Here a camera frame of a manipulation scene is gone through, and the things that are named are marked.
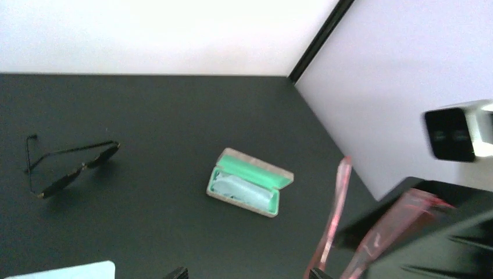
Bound light blue cleaning cloth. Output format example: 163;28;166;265
7;260;116;279
212;173;274;209

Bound black right frame post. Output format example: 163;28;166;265
288;0;355;84

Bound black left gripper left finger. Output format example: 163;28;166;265
163;267;189;279

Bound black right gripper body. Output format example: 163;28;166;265
338;177;492;278

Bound black round sunglasses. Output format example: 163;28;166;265
25;134;121;199

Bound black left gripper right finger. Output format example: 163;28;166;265
309;268;333;279

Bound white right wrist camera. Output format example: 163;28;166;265
423;99;492;163

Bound grey felt glasses case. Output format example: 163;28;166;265
206;148;294;218

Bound pink transparent sunglasses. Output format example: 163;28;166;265
303;156;454;278

